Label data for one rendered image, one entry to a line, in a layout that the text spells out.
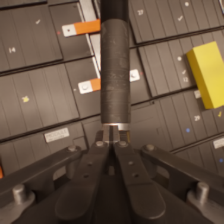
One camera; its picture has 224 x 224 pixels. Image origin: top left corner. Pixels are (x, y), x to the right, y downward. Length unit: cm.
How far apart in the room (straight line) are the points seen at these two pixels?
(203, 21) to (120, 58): 37
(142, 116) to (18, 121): 28
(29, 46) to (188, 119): 43
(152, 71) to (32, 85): 29
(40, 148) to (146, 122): 25
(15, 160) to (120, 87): 29
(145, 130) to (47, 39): 32
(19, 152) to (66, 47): 26
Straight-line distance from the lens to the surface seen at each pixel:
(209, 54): 50
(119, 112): 22
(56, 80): 40
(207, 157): 51
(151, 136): 41
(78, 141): 36
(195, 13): 57
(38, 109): 39
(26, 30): 45
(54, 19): 47
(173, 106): 44
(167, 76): 45
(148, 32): 47
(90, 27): 45
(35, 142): 40
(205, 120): 50
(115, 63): 24
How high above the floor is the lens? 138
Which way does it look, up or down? 80 degrees down
